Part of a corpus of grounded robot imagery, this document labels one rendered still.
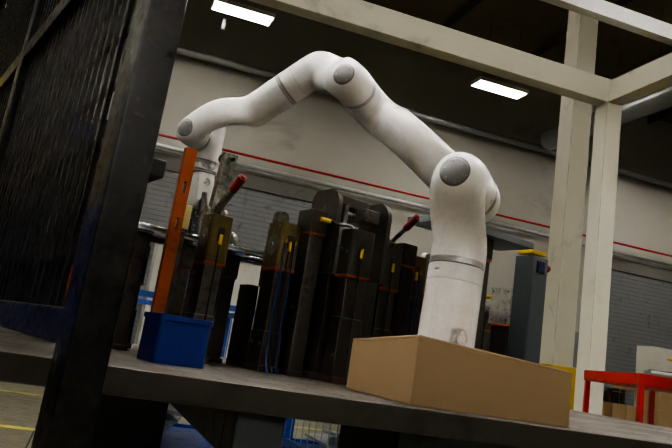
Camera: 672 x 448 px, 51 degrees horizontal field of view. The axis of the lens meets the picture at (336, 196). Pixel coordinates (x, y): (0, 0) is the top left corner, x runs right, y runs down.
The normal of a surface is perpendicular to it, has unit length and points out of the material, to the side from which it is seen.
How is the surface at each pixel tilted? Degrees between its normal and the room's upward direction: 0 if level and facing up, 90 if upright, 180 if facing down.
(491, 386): 90
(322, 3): 90
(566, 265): 90
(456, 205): 122
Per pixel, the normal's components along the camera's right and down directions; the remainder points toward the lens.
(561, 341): 0.33, -0.16
